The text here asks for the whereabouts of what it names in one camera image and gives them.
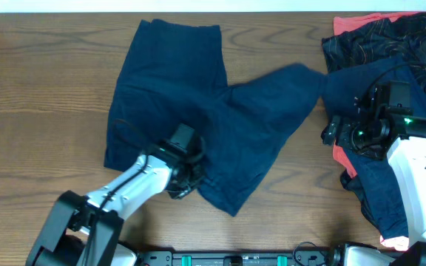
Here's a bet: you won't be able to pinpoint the navy blue shorts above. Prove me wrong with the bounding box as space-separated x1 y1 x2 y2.
104 19 325 216

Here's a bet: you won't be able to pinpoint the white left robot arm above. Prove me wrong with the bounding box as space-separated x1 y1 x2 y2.
26 143 205 265

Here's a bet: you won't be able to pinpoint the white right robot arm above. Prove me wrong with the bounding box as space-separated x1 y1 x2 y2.
322 115 426 265

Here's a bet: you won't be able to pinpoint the blue garment in pile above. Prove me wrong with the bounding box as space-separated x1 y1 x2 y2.
322 51 426 240

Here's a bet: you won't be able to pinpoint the black striped garment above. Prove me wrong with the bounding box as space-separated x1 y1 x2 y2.
322 12 426 86

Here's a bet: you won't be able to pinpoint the coral pink garment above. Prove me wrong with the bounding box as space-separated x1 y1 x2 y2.
333 11 419 251

